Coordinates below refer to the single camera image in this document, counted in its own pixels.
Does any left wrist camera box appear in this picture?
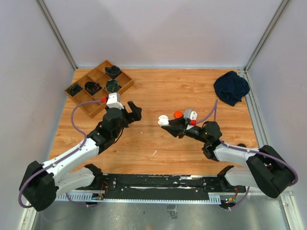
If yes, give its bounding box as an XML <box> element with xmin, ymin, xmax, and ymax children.
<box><xmin>106</xmin><ymin>92</ymin><xmax>124</xmax><ymax>110</ymax></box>

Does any orange earbud charging case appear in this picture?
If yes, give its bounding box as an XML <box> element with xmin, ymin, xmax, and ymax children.
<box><xmin>174</xmin><ymin>111</ymin><xmax>183</xmax><ymax>119</ymax></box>

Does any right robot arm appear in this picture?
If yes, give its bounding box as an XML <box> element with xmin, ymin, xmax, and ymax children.
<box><xmin>158</xmin><ymin>115</ymin><xmax>298</xmax><ymax>198</ymax></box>

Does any black yellow rolled tie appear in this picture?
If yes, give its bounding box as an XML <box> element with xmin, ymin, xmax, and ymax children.
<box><xmin>105</xmin><ymin>79</ymin><xmax>121</xmax><ymax>93</ymax></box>

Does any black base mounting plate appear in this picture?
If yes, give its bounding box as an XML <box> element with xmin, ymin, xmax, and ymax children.
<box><xmin>77</xmin><ymin>174</ymin><xmax>246</xmax><ymax>202</ymax></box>

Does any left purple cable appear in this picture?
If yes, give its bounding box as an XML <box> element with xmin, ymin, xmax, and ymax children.
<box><xmin>18</xmin><ymin>98</ymin><xmax>107</xmax><ymax>209</ymax></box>

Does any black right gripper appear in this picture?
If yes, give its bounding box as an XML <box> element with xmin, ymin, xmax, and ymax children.
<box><xmin>162</xmin><ymin>115</ymin><xmax>209</xmax><ymax>144</ymax></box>

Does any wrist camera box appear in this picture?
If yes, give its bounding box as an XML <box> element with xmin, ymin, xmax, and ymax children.
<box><xmin>106</xmin><ymin>92</ymin><xmax>124</xmax><ymax>110</ymax></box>
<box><xmin>183</xmin><ymin>109</ymin><xmax>198</xmax><ymax>120</ymax></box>

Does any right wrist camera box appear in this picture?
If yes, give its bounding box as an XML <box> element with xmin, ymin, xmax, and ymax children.
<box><xmin>183</xmin><ymin>109</ymin><xmax>198</xmax><ymax>120</ymax></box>

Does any aluminium frame rail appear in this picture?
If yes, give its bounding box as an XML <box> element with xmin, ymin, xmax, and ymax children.
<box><xmin>18</xmin><ymin>171</ymin><xmax>305</xmax><ymax>230</ymax></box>

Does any black charging case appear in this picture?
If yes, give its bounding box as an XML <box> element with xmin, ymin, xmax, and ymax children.
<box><xmin>237</xmin><ymin>143</ymin><xmax>246</xmax><ymax>148</ymax></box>

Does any black orange rolled tie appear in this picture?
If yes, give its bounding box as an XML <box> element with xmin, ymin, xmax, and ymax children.
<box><xmin>84</xmin><ymin>81</ymin><xmax>102</xmax><ymax>95</ymax></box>

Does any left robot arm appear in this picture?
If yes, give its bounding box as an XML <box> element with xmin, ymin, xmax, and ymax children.
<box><xmin>18</xmin><ymin>101</ymin><xmax>142</xmax><ymax>211</ymax></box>

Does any dark green rolled tie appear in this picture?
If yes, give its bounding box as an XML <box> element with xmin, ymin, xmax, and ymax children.
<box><xmin>66</xmin><ymin>83</ymin><xmax>82</xmax><ymax>96</ymax></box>

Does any dark blue crumpled cloth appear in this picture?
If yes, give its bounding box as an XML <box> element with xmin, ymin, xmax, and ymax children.
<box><xmin>213</xmin><ymin>71</ymin><xmax>250</xmax><ymax>106</ymax></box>

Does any white charging case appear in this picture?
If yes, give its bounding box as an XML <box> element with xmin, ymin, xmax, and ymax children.
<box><xmin>158</xmin><ymin>115</ymin><xmax>169</xmax><ymax>126</ymax></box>

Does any wooden compartment tray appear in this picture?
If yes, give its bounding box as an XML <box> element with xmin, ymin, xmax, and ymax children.
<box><xmin>65</xmin><ymin>60</ymin><xmax>134</xmax><ymax>118</ymax></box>

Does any black dotted rolled tie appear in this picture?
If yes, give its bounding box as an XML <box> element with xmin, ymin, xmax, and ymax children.
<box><xmin>105</xmin><ymin>65</ymin><xmax>122</xmax><ymax>79</ymax></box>

